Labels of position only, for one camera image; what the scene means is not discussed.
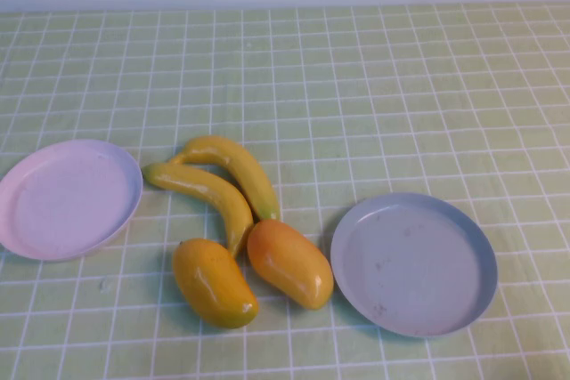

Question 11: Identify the yellow toy banana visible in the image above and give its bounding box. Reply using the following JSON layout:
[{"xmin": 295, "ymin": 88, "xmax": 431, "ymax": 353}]
[
  {"xmin": 141, "ymin": 161, "xmax": 255, "ymax": 260},
  {"xmin": 167, "ymin": 134, "xmax": 282, "ymax": 223}
]

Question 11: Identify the oblong orange toy mango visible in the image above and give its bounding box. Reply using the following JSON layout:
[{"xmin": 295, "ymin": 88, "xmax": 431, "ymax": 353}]
[{"xmin": 246, "ymin": 218, "xmax": 335, "ymax": 311}]

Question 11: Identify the curved yellow-orange toy mango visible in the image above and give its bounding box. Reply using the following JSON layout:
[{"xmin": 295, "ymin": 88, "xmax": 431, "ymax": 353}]
[{"xmin": 172, "ymin": 239, "xmax": 260, "ymax": 330}]

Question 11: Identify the blue round plate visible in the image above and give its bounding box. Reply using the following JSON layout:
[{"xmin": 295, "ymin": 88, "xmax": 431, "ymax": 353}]
[{"xmin": 330, "ymin": 191, "xmax": 499, "ymax": 339}]

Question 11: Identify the pink round plate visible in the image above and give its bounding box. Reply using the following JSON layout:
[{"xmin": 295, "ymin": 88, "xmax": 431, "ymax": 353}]
[{"xmin": 0, "ymin": 138, "xmax": 144, "ymax": 263}]

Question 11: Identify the green checked tablecloth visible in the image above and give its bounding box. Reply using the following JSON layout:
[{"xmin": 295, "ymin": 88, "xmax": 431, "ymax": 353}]
[{"xmin": 0, "ymin": 1, "xmax": 570, "ymax": 380}]

